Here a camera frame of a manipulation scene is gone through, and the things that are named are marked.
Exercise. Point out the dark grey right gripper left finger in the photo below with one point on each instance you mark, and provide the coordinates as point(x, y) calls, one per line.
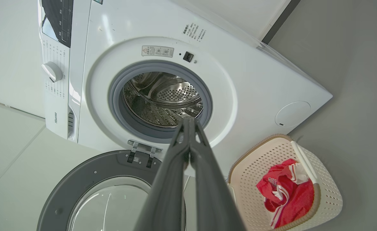
point(167, 189)

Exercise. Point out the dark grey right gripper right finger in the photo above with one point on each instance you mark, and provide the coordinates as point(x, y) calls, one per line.
point(214, 195)

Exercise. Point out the grey round washer door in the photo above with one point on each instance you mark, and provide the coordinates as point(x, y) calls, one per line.
point(66, 187)

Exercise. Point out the metal door hinge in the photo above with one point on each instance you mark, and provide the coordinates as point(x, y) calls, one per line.
point(143, 147)

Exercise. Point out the white front-load washing machine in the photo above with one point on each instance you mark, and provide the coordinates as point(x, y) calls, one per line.
point(246, 80)

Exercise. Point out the black door latch socket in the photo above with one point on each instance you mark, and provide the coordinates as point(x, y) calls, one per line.
point(188, 56)

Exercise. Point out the cream perforated laundry basket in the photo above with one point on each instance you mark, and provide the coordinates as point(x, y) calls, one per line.
point(249, 183)

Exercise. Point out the red white garment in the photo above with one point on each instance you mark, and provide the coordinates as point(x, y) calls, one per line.
point(291, 195)

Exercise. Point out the stainless steel drum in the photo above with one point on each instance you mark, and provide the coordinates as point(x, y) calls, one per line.
point(162, 96)

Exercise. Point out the round white filter cover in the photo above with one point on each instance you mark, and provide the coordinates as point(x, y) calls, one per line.
point(292, 114)

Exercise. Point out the white warning sticker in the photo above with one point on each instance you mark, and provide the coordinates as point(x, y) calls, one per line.
point(158, 51)

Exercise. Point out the white control knob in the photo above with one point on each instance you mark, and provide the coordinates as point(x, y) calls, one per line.
point(52, 71)

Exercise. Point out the black QR code sticker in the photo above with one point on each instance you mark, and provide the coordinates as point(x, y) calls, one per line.
point(98, 1)

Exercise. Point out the black control display panel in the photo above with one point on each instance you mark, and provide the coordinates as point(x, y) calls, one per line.
point(58, 19)

